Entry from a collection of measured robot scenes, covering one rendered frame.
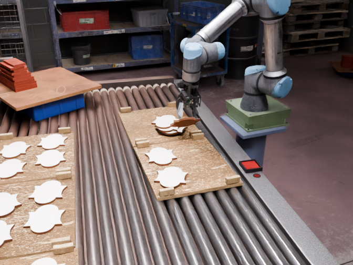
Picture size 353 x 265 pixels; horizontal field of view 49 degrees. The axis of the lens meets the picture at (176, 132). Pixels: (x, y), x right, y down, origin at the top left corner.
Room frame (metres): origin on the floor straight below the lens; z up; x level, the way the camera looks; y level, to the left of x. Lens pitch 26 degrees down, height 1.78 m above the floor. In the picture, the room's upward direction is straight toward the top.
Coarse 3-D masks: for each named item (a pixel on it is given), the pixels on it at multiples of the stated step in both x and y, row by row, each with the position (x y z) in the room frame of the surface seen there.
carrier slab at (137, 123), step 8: (120, 112) 1.95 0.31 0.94; (128, 112) 1.95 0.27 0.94; (136, 112) 1.95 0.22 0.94; (144, 112) 1.95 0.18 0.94; (152, 112) 1.95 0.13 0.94; (160, 112) 1.95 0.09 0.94; (168, 112) 1.95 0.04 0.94; (128, 120) 1.84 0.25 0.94; (136, 120) 1.84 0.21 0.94; (144, 120) 1.84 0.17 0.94; (152, 120) 1.84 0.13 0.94; (128, 128) 1.74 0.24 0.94; (136, 128) 1.74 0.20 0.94; (144, 128) 1.74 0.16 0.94; (152, 128) 1.74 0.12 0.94; (192, 128) 1.74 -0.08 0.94; (128, 136) 1.66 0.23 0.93; (136, 136) 1.65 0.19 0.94; (144, 136) 1.65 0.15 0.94; (152, 136) 1.65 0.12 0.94; (160, 136) 1.65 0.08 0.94; (168, 136) 1.65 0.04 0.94; (176, 136) 1.65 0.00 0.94; (184, 136) 1.65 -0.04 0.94; (152, 144) 1.58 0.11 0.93
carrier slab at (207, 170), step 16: (160, 144) 1.57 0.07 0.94; (176, 144) 1.57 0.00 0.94; (192, 144) 1.57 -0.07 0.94; (208, 144) 1.57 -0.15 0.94; (144, 160) 1.42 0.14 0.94; (176, 160) 1.42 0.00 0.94; (192, 160) 1.42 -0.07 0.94; (208, 160) 1.42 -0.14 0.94; (224, 160) 1.42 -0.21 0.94; (192, 176) 1.30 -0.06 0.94; (208, 176) 1.30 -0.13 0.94; (224, 176) 1.30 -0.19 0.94; (176, 192) 1.19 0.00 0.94; (192, 192) 1.20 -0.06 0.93
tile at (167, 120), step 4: (164, 116) 1.79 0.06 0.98; (168, 116) 1.79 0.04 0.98; (172, 116) 1.79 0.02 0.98; (156, 120) 1.74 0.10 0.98; (160, 120) 1.74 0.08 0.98; (164, 120) 1.74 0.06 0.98; (168, 120) 1.74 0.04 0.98; (172, 120) 1.74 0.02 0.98; (152, 124) 1.72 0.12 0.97; (156, 124) 1.70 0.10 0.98; (160, 124) 1.70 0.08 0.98; (164, 124) 1.70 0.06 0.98; (168, 124) 1.70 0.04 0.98; (160, 128) 1.67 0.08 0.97; (164, 128) 1.67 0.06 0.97
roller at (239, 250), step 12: (156, 96) 2.23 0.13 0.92; (204, 192) 1.22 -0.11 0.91; (216, 204) 1.14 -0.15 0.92; (216, 216) 1.08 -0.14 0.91; (228, 228) 1.01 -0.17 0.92; (228, 240) 0.97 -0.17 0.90; (240, 240) 0.95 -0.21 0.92; (240, 252) 0.90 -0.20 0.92; (240, 264) 0.87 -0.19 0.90; (252, 264) 0.85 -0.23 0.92
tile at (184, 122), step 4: (176, 120) 1.57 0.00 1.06; (180, 120) 1.56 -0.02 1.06; (184, 120) 1.56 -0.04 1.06; (188, 120) 1.57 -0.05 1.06; (192, 120) 1.58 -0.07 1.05; (196, 120) 1.59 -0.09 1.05; (200, 120) 1.60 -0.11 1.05; (172, 124) 1.61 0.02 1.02; (176, 124) 1.61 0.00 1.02; (180, 124) 1.61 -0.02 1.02; (184, 124) 1.62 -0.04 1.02; (188, 124) 1.63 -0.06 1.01; (192, 124) 1.64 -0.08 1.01
